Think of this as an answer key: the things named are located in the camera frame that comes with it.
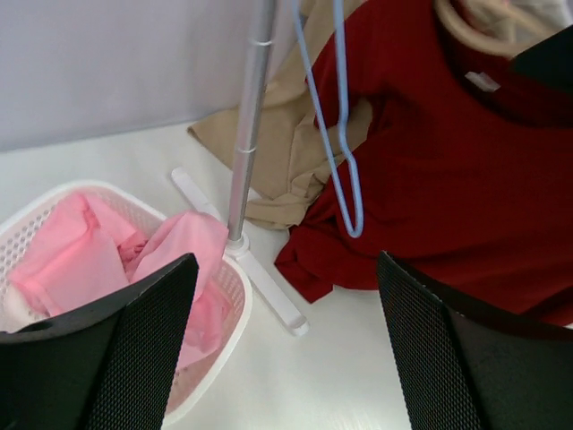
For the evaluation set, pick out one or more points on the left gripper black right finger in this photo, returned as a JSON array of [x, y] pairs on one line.
[[464, 364]]

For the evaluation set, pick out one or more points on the beige t shirt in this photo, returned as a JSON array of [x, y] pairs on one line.
[[291, 170]]

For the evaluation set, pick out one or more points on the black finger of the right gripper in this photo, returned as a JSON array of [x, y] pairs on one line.
[[549, 62]]

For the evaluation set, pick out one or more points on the white perforated plastic basket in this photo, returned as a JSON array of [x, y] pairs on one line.
[[191, 382]]

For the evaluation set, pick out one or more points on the pink t shirt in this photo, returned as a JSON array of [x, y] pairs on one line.
[[85, 250]]

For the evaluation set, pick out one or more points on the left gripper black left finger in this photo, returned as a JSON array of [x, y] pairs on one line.
[[109, 364]]

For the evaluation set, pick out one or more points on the silver clothes rack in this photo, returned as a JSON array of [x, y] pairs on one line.
[[258, 92]]

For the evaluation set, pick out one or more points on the red t shirt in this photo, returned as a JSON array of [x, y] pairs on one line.
[[466, 172]]

